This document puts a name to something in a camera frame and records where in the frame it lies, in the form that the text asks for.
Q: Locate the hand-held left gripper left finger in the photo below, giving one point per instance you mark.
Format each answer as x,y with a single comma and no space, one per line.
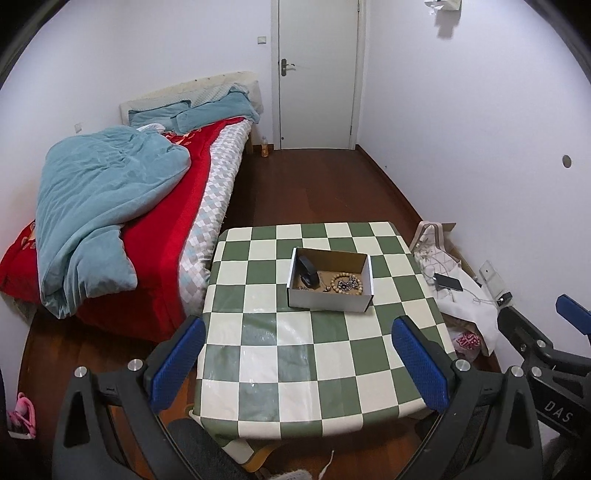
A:
178,364

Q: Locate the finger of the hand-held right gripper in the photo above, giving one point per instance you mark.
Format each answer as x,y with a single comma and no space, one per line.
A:
575,316
521,330

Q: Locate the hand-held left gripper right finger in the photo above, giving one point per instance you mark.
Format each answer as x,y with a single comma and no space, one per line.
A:
418,364

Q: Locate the white cardboard box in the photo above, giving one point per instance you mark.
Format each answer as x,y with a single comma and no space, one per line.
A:
328,302

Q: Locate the black smart band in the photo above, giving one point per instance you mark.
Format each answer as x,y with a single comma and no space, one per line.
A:
306,272

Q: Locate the black charger plug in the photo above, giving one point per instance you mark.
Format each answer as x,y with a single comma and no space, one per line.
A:
504,298

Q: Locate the white plastic bag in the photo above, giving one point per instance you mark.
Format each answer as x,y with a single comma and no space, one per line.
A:
471,318

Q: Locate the red white bag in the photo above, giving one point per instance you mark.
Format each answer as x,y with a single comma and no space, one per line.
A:
467,342

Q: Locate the black smartphone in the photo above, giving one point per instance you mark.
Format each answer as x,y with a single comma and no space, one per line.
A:
449,282

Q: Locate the dark grey cloth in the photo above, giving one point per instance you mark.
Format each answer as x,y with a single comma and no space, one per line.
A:
203,450

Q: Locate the green white checkered tablecloth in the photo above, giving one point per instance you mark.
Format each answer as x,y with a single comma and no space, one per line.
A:
286,360

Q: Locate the white patterned tote bag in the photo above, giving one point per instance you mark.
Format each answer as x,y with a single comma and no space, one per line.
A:
431,251

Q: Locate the bed with red sheet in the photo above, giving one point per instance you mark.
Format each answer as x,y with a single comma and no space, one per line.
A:
157,249

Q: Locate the wooden table leg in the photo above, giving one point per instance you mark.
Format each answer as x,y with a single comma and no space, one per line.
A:
259,457

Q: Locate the diamond patterned bed sheet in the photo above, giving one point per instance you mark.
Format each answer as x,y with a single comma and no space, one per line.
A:
207,221

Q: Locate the pink slippers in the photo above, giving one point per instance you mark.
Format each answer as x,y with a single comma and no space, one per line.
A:
23,415

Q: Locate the blue quilt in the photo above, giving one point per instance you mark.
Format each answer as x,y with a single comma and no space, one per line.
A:
101,207

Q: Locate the plastic drink bottle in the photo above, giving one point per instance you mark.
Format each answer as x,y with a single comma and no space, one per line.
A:
265,148

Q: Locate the blue pillow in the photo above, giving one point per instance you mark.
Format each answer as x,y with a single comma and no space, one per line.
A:
157,114

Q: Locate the blue folded blanket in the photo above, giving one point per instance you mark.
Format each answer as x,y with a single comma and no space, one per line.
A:
221,108

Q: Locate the white door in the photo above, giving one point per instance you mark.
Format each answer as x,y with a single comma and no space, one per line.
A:
318,74

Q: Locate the white wall socket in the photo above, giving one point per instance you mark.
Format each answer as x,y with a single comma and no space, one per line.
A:
491,274

